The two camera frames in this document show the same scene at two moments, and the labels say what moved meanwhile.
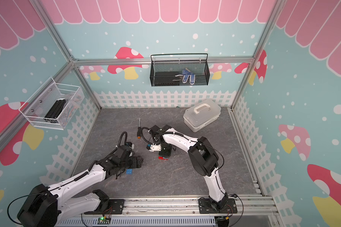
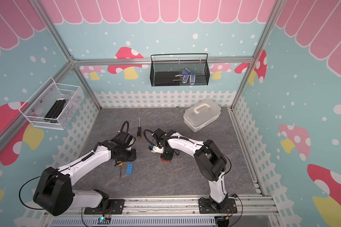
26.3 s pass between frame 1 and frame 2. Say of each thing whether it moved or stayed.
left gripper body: moved
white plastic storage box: stayed
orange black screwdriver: stayed
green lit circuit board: stayed
